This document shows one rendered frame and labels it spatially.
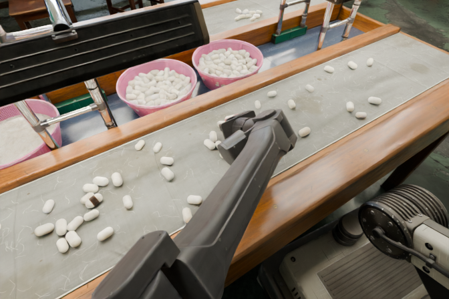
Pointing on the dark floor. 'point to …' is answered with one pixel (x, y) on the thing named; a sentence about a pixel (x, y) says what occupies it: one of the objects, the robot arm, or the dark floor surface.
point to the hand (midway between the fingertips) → (226, 126)
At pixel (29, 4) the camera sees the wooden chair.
